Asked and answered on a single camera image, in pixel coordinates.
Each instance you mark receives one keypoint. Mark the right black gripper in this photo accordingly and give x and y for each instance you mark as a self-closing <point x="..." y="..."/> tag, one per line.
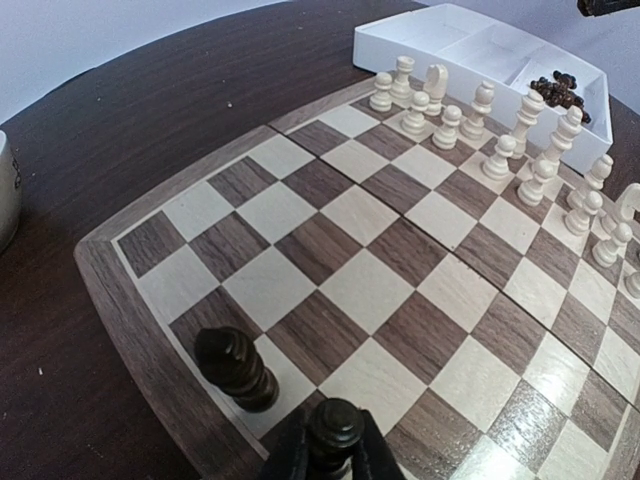
<point x="596" y="8"/>

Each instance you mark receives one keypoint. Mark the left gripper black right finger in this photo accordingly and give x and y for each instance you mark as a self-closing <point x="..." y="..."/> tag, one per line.
<point x="372" y="457"/>

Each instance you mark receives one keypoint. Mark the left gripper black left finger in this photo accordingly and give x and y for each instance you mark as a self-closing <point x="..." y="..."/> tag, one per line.
<point x="289" y="459"/>

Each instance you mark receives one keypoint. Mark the dark brown chess piece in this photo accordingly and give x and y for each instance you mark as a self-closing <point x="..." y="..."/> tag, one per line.
<point x="335" y="426"/>
<point x="228" y="359"/>

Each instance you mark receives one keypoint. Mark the white plastic compartment tray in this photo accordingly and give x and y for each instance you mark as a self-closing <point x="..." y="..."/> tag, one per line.
<point x="476" y="48"/>

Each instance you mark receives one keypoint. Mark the wooden chess board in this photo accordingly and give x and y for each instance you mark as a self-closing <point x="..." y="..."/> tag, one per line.
<point x="491" y="327"/>

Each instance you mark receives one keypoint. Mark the pile of brown chess pieces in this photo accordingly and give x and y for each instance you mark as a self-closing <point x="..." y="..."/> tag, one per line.
<point x="561" y="91"/>

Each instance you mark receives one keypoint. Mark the row of white chess pieces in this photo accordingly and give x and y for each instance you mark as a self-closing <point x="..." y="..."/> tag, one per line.
<point x="462" y="220"/>

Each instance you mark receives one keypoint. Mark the white ceramic bowl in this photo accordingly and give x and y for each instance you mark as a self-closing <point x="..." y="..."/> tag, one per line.
<point x="11" y="192"/>

